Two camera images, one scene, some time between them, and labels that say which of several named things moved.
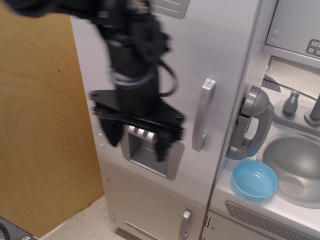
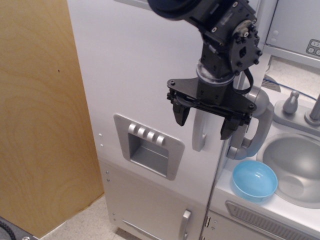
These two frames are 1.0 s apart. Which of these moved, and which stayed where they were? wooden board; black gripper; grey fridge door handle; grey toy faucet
Moved: black gripper
Stayed: grey fridge door handle; grey toy faucet; wooden board
